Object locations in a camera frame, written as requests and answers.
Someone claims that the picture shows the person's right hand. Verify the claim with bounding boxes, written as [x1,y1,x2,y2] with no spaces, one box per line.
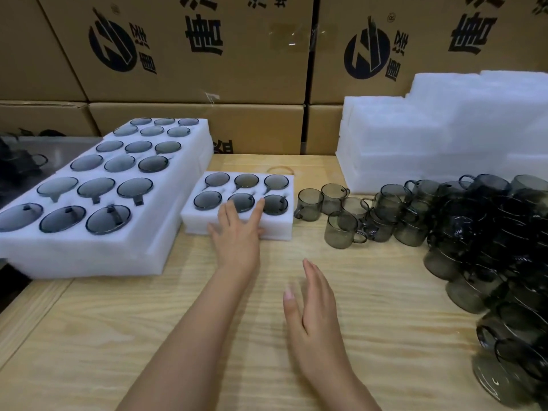
[282,259,365,394]

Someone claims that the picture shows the person's left hand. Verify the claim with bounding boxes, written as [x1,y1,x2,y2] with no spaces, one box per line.
[207,198,266,273]

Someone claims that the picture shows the pile of smoky glass mugs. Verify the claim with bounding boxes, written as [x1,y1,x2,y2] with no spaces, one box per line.
[294,173,548,407]

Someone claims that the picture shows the stack of white foam trays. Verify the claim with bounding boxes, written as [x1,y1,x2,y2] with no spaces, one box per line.
[336,70,548,195]

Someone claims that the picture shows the dark mugs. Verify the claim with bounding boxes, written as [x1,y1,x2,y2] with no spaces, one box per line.
[0,140,49,184]

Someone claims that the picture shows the person's left forearm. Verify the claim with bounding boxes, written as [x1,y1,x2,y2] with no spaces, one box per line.
[115,265,262,411]

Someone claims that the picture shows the stainless steel table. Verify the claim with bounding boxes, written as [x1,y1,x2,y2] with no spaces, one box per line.
[0,136,103,202]

